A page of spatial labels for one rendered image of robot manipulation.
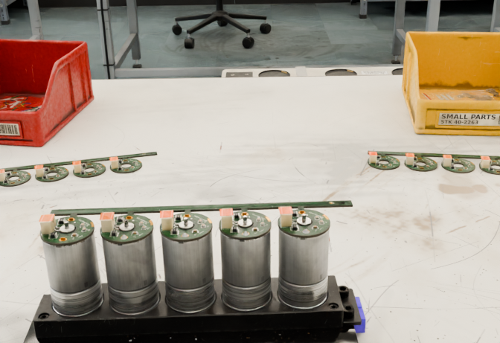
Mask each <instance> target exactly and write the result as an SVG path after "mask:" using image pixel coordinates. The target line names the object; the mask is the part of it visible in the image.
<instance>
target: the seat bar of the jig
mask: <svg viewBox="0 0 500 343"><path fill-rule="evenodd" d="M214 281H215V297H216V300H215V302H214V303H213V305H212V306H210V307H209V308H207V309H206V310H203V311H201V312H195V313H181V312H176V311H174V310H172V309H171V308H169V307H168V305H167V300H166V292H165V282H164V281H158V290H159V299H160V301H159V303H158V304H157V305H156V306H155V307H154V308H153V309H151V310H150V311H148V312H145V313H142V314H139V315H121V314H118V313H116V312H114V311H113V310H112V309H111V307H110V303H109V292H108V286H107V283H102V290H103V303H102V305H101V306H100V307H99V308H98V309H97V310H95V311H94V312H91V313H89V314H88V315H83V316H80V317H64V316H61V315H58V314H56V313H55V312H54V308H53V304H52V299H51V294H48V295H45V294H44V295H43V296H42V300H41V301H40V304H39V307H38V309H37V311H36V315H35V316H34V318H33V326H34V330H35V335H36V338H53V337H74V336H115V335H137V334H158V333H200V332H221V331H242V330H284V329H305V328H326V327H343V319H344V308H343V305H342V300H341V296H340V293H339V288H338V284H337V281H336V276H335V275H328V279H327V300H326V301H325V302H324V303H323V304H322V305H321V306H319V307H316V308H312V309H307V310H300V309H296V308H292V307H288V306H287V305H285V304H283V303H282V302H281V301H280V299H279V298H278V278H272V299H271V301H270V302H269V303H268V304H267V305H266V306H265V307H263V308H261V309H259V310H254V311H238V310H233V309H232V308H230V307H228V306H226V305H225V304H224V302H223V301H222V279H214Z"/></svg>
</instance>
